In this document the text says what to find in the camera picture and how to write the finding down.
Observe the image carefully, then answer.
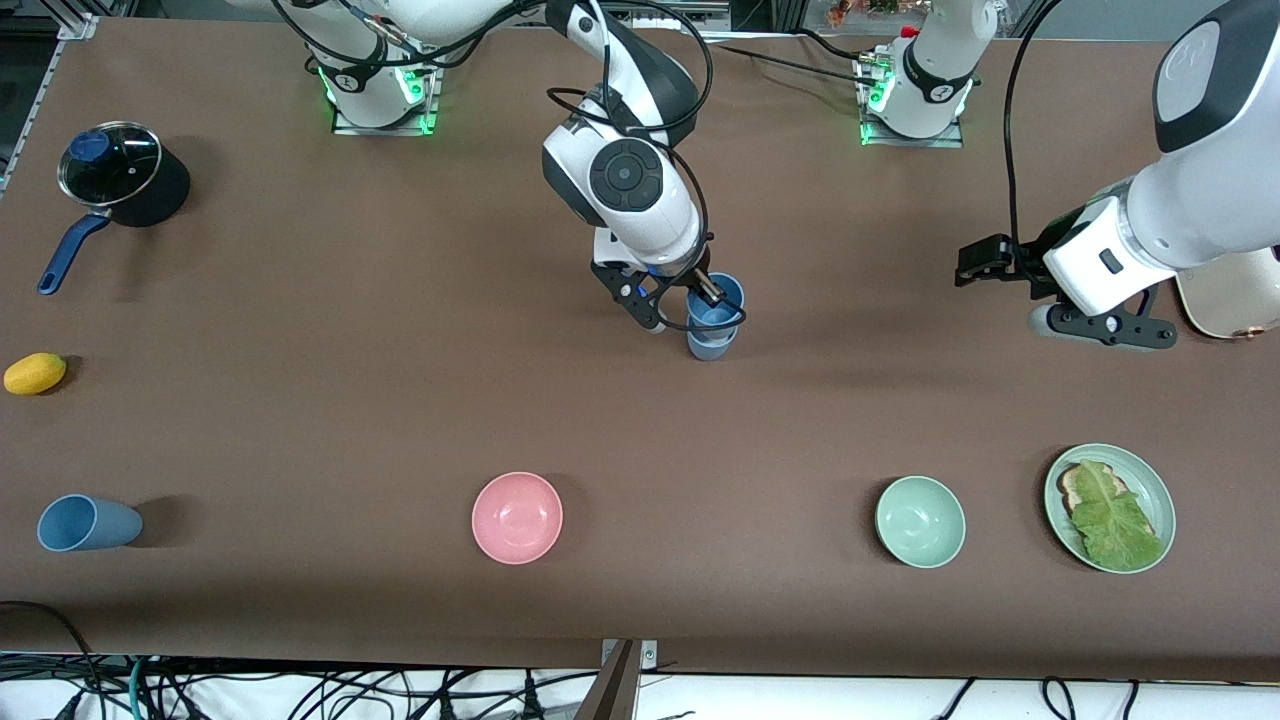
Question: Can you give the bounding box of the mint green plate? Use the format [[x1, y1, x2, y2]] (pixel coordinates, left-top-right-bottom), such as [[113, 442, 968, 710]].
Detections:
[[1044, 443, 1177, 574]]

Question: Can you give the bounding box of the toasted bread slice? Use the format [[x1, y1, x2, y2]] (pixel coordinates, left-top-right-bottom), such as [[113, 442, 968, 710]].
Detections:
[[1060, 463, 1101, 517]]

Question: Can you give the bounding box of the mint green bowl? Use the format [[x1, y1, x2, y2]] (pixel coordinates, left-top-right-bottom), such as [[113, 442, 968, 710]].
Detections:
[[875, 475, 967, 569]]

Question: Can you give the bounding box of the green lettuce leaf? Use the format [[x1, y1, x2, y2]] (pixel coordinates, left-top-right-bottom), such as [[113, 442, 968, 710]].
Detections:
[[1068, 460, 1164, 571]]

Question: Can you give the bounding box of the pink bowl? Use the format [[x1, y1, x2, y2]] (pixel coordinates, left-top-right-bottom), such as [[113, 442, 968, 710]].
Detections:
[[471, 472, 564, 566]]

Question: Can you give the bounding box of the brown slanted bar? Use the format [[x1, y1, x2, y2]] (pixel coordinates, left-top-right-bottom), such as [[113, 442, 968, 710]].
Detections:
[[575, 640, 641, 720]]

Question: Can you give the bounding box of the glass lid with blue knob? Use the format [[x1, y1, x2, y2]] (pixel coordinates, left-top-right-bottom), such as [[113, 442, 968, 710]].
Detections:
[[58, 122, 163, 207]]

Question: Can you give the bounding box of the yellow lemon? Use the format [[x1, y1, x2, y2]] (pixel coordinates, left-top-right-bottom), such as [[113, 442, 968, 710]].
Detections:
[[3, 352, 68, 396]]

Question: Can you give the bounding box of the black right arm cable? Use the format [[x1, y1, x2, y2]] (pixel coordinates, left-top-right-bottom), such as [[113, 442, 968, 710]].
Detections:
[[270, 0, 716, 331]]

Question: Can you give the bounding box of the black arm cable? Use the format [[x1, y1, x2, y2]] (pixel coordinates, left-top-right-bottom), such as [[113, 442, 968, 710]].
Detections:
[[270, 0, 716, 331], [1002, 0, 1063, 273]]

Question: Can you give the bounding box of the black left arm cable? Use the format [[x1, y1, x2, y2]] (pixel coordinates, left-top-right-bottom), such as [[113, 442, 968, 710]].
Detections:
[[1002, 0, 1063, 273]]

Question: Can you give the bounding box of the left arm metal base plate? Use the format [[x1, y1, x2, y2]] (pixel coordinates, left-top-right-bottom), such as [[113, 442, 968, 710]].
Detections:
[[858, 50, 966, 149]]

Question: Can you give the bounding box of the black table cable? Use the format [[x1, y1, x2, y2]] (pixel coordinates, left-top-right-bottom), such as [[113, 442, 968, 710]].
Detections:
[[700, 30, 876, 91]]

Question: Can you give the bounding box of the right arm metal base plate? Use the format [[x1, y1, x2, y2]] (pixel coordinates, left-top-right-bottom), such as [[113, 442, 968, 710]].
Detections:
[[333, 45, 441, 136]]

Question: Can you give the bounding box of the silver table edge bracket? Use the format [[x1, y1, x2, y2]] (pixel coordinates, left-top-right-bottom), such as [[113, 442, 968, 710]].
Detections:
[[600, 640, 658, 673]]

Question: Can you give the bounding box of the black pot with blue handle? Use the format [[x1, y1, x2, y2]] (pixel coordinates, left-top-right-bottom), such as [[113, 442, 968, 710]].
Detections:
[[37, 122, 191, 297]]

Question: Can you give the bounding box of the aluminium frame rail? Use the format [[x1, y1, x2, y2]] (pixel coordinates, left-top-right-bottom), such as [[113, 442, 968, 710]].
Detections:
[[0, 0, 101, 191]]

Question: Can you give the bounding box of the black looped floor cable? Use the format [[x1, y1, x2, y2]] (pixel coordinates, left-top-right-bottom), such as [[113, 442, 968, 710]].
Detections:
[[0, 600, 101, 720]]

